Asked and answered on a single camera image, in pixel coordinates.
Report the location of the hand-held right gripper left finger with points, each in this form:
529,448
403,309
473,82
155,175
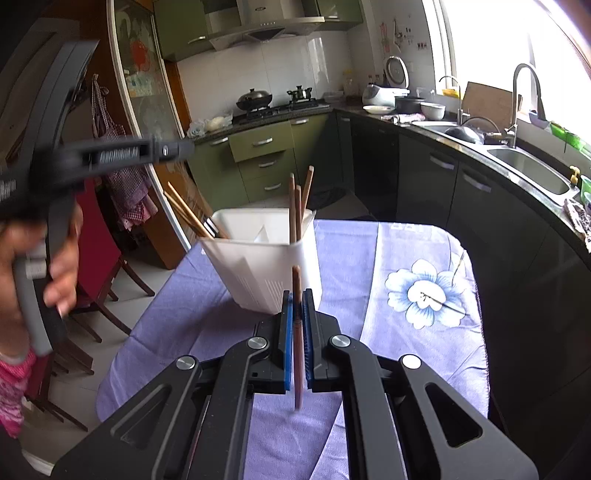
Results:
288,344

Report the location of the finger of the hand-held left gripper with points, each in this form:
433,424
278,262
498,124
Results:
175,148

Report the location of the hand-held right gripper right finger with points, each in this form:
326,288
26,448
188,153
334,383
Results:
308,344

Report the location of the wooden chopstick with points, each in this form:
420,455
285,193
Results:
181,213
298,323
307,194
292,207
298,212
189,210

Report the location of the white plastic utensil holder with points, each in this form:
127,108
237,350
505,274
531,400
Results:
258,267

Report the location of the person's left hand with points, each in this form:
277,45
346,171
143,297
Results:
64,277

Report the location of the clear plastic food bag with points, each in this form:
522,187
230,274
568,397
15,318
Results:
214,123

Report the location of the checked apron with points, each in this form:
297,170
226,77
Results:
124,184

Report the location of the glass sliding door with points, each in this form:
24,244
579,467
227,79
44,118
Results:
138,92

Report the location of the green drawer cabinet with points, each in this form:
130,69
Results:
263,143

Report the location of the red wooden chair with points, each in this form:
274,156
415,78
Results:
97,240

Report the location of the black wok with lid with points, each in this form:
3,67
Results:
254,99

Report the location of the purple floral tablecloth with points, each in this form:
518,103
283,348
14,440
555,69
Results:
406,369

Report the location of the black gas stove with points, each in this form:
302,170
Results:
286,110

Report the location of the small black pot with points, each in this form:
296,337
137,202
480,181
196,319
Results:
301,94

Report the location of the steel range hood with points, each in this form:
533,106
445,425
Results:
263,23

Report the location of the yellow oil bottle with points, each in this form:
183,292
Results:
349,85

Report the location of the white plate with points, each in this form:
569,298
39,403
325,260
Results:
376,109

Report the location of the black base cabinets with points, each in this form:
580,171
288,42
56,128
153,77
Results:
461,207

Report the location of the white rice cooker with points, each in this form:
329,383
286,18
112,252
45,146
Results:
376,95

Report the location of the pink dish cloth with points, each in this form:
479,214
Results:
404,118

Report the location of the black inner cooking pot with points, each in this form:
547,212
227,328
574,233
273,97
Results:
408,106

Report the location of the person's pink patterned clothing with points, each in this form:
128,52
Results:
11,397

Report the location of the white bowl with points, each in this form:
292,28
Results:
432,111

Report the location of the black pan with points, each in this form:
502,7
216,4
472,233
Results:
464,134

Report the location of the yellow basket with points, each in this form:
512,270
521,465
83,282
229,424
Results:
450,92

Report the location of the steel double sink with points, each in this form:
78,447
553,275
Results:
526,166

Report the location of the patterned rag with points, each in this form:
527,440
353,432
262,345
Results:
579,221

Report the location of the wooden cutting board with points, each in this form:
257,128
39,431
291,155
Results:
489,104

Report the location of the small yellow tap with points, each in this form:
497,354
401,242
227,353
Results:
574,175

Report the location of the green plastic basin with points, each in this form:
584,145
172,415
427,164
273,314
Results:
586,187

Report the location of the steel kitchen faucet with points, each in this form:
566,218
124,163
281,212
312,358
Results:
515,92

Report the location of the kitchen window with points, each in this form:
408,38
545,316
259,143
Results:
485,41

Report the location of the green plastic container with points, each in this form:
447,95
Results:
565,134

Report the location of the green wall cabinet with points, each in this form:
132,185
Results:
339,11
184,27

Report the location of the red wall ornament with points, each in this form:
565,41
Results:
384,37

